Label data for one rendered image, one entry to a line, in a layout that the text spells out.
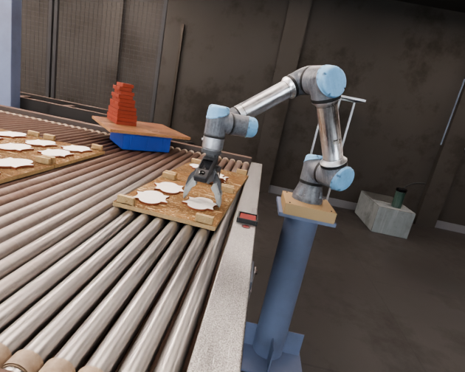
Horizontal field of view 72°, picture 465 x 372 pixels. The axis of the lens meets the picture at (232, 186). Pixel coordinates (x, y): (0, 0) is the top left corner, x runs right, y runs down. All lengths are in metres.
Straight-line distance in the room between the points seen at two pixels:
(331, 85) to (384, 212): 3.47
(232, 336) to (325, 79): 0.96
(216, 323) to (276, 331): 1.23
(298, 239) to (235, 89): 3.74
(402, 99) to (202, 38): 3.06
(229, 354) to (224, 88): 4.69
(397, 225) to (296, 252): 3.22
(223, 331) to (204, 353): 0.07
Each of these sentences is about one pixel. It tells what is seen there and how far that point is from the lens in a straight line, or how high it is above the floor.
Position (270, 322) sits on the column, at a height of 0.24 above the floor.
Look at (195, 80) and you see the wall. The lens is 5.19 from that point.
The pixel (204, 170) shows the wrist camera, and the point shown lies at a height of 1.08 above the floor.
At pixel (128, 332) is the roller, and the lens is 0.63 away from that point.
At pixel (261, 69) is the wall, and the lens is 5.09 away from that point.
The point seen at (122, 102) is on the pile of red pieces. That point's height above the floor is 1.18.
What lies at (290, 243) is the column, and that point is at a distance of 1.63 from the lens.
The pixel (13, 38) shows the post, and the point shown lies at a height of 1.45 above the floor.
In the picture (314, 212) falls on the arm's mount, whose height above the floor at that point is 0.91.
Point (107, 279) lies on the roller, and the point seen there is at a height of 0.92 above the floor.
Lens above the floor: 1.33
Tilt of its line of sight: 15 degrees down
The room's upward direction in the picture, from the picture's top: 11 degrees clockwise
